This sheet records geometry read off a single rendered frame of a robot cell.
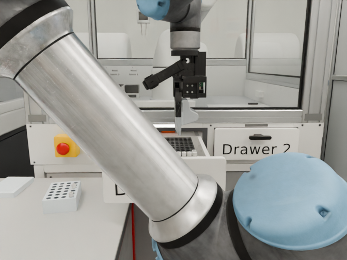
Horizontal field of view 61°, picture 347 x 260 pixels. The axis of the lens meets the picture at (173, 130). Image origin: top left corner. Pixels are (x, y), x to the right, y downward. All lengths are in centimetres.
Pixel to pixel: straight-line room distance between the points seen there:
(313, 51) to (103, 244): 86
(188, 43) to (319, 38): 52
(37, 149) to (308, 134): 94
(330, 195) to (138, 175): 20
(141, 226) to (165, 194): 81
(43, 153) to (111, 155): 79
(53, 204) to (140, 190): 52
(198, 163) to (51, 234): 37
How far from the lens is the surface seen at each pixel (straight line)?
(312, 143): 115
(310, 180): 35
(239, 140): 104
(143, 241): 120
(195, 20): 74
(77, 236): 75
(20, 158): 191
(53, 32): 34
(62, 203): 85
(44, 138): 110
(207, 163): 70
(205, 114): 101
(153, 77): 75
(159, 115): 100
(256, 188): 36
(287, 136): 109
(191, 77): 73
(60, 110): 34
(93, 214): 83
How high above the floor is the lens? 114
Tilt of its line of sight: 12 degrees down
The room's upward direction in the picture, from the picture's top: straight up
